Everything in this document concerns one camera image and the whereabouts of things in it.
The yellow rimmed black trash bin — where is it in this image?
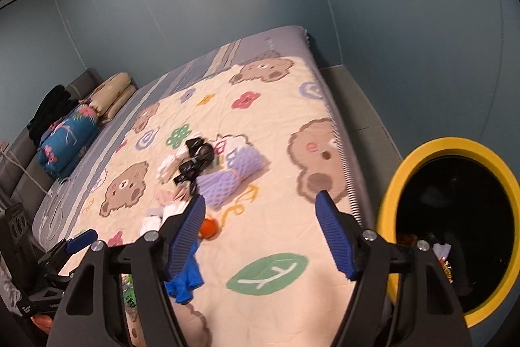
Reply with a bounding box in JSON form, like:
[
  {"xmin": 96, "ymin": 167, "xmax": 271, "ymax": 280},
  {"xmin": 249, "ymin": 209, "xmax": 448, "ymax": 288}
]
[{"xmin": 377, "ymin": 137, "xmax": 519, "ymax": 327}]

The green snack wrapper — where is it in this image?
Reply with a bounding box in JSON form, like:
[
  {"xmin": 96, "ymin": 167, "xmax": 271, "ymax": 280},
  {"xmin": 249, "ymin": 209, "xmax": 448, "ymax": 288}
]
[{"xmin": 122, "ymin": 274, "xmax": 137, "ymax": 308}]

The white charging cable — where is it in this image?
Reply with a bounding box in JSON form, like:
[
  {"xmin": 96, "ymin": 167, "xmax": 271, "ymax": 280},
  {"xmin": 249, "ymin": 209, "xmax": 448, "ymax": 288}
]
[{"xmin": 0, "ymin": 142, "xmax": 72, "ymax": 205}]

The cream patterned pillow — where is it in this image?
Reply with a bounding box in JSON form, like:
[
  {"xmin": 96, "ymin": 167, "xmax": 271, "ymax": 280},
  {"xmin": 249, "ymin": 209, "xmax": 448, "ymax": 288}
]
[{"xmin": 80, "ymin": 72, "xmax": 137, "ymax": 124}]

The black plastic bag bundle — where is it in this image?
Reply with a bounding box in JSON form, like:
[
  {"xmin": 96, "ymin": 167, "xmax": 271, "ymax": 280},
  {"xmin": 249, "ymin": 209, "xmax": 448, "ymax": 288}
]
[{"xmin": 174, "ymin": 137, "xmax": 215, "ymax": 195}]

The black bedside cabinet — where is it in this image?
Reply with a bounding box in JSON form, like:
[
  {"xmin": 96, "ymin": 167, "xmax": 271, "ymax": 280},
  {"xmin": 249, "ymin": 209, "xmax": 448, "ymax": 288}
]
[{"xmin": 1, "ymin": 203, "xmax": 43, "ymax": 296}]

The blue floral folded blanket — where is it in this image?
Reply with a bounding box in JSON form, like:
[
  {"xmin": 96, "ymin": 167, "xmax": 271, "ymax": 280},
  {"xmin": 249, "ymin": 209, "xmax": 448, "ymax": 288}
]
[{"xmin": 37, "ymin": 104, "xmax": 99, "ymax": 180}]

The purple foam fruit net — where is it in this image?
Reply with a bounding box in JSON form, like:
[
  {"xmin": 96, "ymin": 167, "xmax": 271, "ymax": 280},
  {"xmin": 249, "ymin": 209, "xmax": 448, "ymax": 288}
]
[{"xmin": 197, "ymin": 145, "xmax": 265, "ymax": 209}]

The blue rubber glove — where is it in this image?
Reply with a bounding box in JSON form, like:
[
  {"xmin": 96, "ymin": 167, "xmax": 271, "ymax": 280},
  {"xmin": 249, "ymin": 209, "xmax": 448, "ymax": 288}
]
[{"xmin": 165, "ymin": 240, "xmax": 204, "ymax": 305}]

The cream bear pattern quilt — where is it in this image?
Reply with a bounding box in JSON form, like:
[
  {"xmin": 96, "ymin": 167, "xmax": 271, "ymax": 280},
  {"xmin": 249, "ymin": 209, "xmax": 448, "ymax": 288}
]
[{"xmin": 72, "ymin": 52, "xmax": 355, "ymax": 346}]

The black clothing pile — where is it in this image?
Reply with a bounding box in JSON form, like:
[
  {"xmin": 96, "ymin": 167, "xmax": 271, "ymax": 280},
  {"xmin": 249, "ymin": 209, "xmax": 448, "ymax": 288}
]
[{"xmin": 27, "ymin": 85, "xmax": 78, "ymax": 147}]

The grey blue striped mattress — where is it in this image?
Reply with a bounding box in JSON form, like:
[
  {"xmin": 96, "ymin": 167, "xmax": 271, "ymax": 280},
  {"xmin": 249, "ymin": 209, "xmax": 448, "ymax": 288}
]
[{"xmin": 32, "ymin": 26, "xmax": 372, "ymax": 249}]

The pink cloth bundle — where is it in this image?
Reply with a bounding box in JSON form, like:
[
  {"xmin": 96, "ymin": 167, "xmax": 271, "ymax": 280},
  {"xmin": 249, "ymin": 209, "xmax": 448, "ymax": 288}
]
[{"xmin": 154, "ymin": 187, "xmax": 190, "ymax": 207}]

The dark grey padded headboard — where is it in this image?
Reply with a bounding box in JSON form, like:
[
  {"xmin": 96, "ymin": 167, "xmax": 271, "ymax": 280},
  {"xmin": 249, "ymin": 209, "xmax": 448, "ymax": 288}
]
[{"xmin": 1, "ymin": 68, "xmax": 101, "ymax": 217}]

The orange ball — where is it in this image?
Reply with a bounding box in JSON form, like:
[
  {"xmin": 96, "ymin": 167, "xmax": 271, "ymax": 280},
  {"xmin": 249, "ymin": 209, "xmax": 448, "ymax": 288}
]
[{"xmin": 198, "ymin": 218, "xmax": 220, "ymax": 240}]

